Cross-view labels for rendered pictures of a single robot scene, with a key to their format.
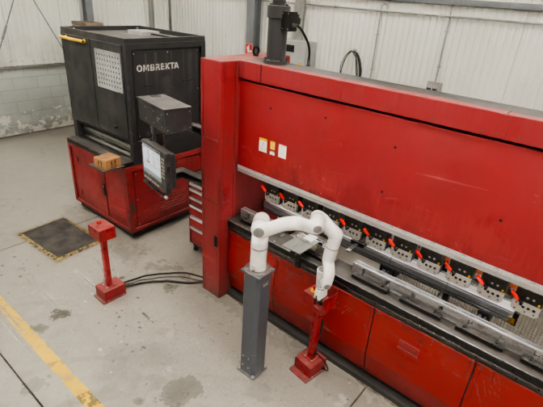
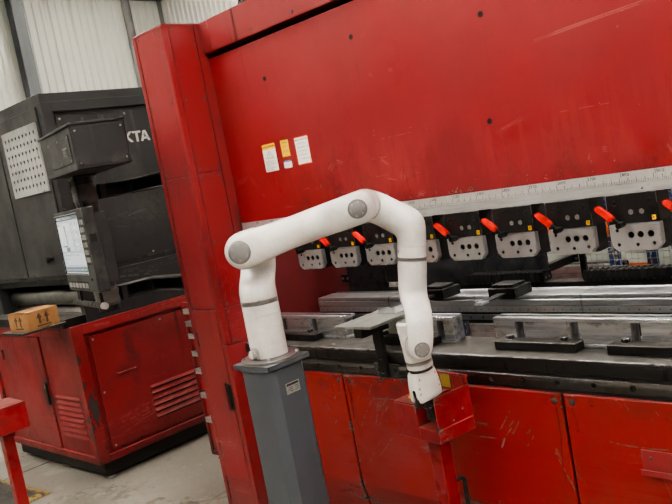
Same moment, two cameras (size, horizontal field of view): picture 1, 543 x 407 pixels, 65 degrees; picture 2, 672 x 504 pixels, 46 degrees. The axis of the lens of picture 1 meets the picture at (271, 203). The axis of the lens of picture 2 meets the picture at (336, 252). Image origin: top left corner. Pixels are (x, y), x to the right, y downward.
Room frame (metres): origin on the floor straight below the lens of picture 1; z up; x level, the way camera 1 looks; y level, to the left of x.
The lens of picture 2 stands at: (0.11, -0.54, 1.55)
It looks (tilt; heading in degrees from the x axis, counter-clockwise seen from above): 6 degrees down; 8
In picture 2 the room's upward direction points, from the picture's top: 11 degrees counter-clockwise
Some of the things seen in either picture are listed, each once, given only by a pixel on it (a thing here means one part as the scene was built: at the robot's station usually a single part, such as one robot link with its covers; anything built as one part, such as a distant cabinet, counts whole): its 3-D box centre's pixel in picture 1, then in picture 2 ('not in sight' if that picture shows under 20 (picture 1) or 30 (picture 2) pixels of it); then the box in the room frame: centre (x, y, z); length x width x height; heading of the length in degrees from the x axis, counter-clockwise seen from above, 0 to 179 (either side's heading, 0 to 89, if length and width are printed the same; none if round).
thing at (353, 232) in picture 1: (355, 226); (471, 234); (2.83, -0.64, 1.26); 0.15 x 0.09 x 0.17; 51
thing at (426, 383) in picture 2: (321, 291); (424, 381); (2.54, -0.41, 0.85); 0.10 x 0.07 x 0.11; 133
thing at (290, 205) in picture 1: (292, 200); (349, 244); (3.21, -0.18, 1.26); 0.15 x 0.09 x 0.17; 51
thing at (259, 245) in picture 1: (260, 230); (255, 264); (2.59, 0.06, 1.30); 0.19 x 0.12 x 0.24; 176
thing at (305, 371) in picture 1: (308, 363); not in sight; (2.59, -0.40, 0.06); 0.25 x 0.20 x 0.12; 134
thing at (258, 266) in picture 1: (258, 258); (265, 330); (2.56, 0.06, 1.09); 0.19 x 0.19 x 0.18
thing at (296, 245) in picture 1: (300, 243); (377, 318); (2.95, -0.26, 1.00); 0.26 x 0.18 x 0.01; 141
